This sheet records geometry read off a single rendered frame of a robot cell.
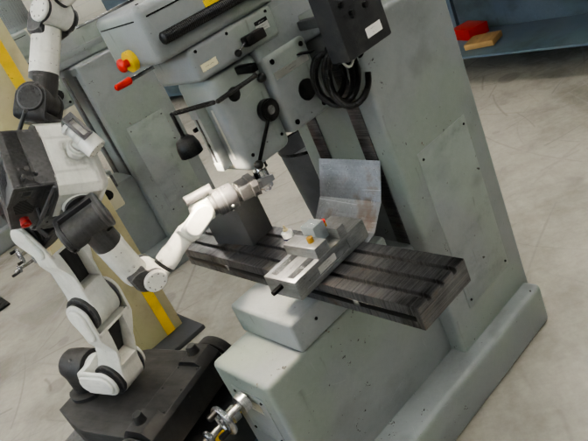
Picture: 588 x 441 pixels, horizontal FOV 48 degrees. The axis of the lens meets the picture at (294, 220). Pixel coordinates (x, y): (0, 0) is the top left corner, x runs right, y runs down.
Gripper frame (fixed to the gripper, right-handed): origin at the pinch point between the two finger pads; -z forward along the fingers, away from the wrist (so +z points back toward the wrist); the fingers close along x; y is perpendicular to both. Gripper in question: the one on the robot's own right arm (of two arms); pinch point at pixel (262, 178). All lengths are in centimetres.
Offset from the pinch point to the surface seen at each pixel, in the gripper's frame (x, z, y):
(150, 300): 159, 63, 95
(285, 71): -5.2, -19.4, -29.7
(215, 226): 36.8, 18.2, 22.1
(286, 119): -6.4, -13.4, -16.3
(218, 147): -6.0, 9.8, -18.2
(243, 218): 22.6, 8.8, 18.8
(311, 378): -24, 17, 61
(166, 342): 152, 67, 121
